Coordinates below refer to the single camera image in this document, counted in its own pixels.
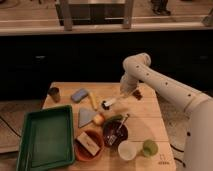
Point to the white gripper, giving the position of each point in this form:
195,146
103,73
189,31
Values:
127,89

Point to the white dish brush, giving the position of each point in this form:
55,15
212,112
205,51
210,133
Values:
106,104

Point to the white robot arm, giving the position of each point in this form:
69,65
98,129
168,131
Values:
198,151

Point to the green plastic tray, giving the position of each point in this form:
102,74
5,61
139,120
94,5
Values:
47,140

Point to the dark red small object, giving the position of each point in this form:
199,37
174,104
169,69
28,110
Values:
137,94

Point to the green cucumber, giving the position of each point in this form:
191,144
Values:
116,117

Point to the yellow banana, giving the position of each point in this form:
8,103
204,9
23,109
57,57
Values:
93,100

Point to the small apple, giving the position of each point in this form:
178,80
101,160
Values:
99,119

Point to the dark brown bowl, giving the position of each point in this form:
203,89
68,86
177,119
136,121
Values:
113,128

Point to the grey triangular block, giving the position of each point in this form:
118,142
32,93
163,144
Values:
85,116

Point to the metal spoon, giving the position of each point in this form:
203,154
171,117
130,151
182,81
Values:
115,134

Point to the white plastic cup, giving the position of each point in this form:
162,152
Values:
126,150

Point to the green plastic cup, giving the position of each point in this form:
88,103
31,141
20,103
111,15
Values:
150,148

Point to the wooden block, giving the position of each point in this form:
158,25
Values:
86,141

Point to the dark brown cup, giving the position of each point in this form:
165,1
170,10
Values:
54,93

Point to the orange terracotta bowl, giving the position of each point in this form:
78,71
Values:
82,154

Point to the metal table frame background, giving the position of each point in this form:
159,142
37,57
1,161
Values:
94,12

